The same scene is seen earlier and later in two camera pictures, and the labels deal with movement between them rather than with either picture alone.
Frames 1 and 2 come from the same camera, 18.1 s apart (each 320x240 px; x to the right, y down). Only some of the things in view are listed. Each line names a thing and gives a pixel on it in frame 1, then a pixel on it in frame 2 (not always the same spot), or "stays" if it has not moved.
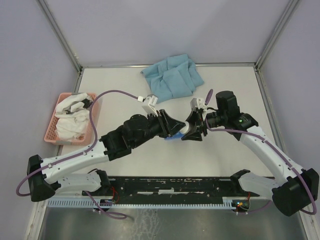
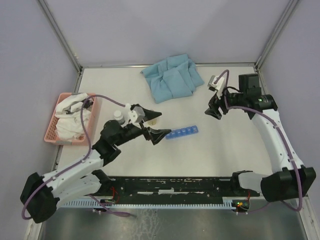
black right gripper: (196, 119) to (215, 102)
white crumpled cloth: (72, 114) stays
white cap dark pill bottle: (185, 129) to (119, 117)
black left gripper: (169, 126) to (155, 135)
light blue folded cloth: (176, 77) stays
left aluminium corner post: (59, 34) stays
